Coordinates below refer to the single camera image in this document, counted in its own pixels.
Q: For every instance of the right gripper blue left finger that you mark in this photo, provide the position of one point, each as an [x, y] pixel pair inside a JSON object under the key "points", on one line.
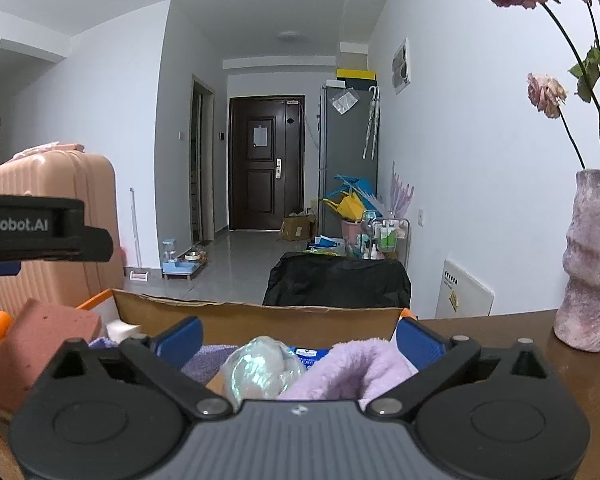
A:
{"points": [[176, 345]]}

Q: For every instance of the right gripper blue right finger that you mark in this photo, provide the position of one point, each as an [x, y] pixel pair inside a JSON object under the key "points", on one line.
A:
{"points": [[428, 350]]}

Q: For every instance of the lilac drawstring pouch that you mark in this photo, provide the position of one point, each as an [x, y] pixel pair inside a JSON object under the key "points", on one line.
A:
{"points": [[207, 362]]}

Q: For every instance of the white wedge sponge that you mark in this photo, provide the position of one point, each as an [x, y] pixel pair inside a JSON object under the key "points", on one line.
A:
{"points": [[117, 330]]}

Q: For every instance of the lavender towel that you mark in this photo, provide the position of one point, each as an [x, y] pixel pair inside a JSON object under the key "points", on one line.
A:
{"points": [[360, 370]]}

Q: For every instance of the pink layered sponge block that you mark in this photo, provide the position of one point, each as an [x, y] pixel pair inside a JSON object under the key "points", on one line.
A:
{"points": [[38, 332]]}

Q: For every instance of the pale green plastic bag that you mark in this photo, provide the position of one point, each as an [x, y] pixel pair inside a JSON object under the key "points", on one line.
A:
{"points": [[263, 369]]}

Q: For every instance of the blue white small box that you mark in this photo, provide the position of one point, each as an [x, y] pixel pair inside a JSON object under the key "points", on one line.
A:
{"points": [[308, 357]]}

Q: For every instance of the red cardboard box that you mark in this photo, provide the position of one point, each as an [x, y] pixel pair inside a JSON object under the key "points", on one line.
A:
{"points": [[231, 323]]}

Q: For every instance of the pink ribbed suitcase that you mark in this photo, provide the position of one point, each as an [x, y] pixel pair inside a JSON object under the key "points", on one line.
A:
{"points": [[63, 171]]}

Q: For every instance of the pet feeder stand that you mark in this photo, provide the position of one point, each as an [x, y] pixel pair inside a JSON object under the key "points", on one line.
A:
{"points": [[186, 264]]}

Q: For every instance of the black chair back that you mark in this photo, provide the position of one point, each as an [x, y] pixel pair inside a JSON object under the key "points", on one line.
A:
{"points": [[305, 279]]}

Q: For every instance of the cardboard box on floor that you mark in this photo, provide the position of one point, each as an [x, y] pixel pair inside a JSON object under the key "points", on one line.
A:
{"points": [[297, 227]]}

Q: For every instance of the pink textured vase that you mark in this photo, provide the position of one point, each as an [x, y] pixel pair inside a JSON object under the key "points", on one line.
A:
{"points": [[577, 321]]}

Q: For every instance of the dark brown entrance door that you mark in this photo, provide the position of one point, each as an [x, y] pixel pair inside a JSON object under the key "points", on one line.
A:
{"points": [[266, 161]]}

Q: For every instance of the grey refrigerator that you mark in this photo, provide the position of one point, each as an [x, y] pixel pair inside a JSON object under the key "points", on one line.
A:
{"points": [[343, 151]]}

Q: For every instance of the yellow box on refrigerator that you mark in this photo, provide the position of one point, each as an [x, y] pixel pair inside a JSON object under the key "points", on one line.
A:
{"points": [[347, 73]]}

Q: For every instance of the white panel against wall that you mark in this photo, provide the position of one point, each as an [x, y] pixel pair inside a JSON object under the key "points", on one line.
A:
{"points": [[461, 295]]}

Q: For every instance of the wire trolley with bottles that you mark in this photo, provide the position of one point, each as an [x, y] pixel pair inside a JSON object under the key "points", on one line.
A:
{"points": [[382, 238]]}

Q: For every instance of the wall electrical panel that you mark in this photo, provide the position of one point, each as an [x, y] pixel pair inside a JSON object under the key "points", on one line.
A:
{"points": [[401, 75]]}

